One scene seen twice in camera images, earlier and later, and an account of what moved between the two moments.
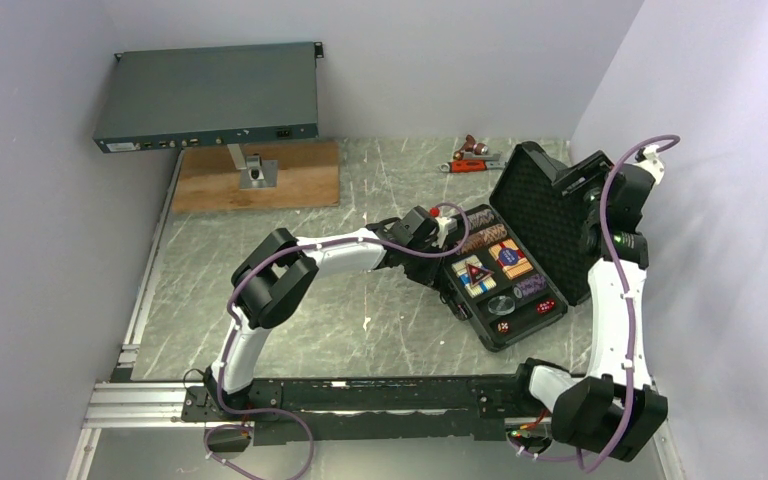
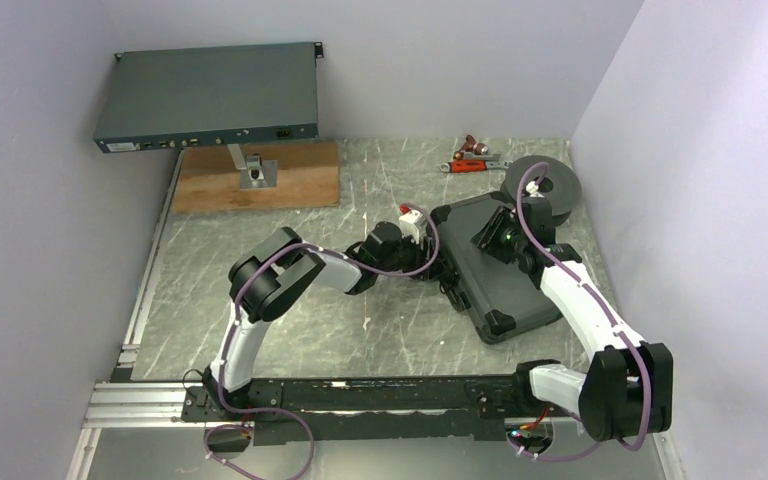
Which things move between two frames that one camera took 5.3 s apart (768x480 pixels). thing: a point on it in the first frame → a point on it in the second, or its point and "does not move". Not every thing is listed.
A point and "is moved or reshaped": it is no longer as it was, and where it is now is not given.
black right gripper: (590, 171) → (487, 239)
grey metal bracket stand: (254, 173) does not move
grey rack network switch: (208, 96) does not move
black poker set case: (517, 264) is moved or reshaped
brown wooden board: (307, 175) does not move
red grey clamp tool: (474, 163) does not move
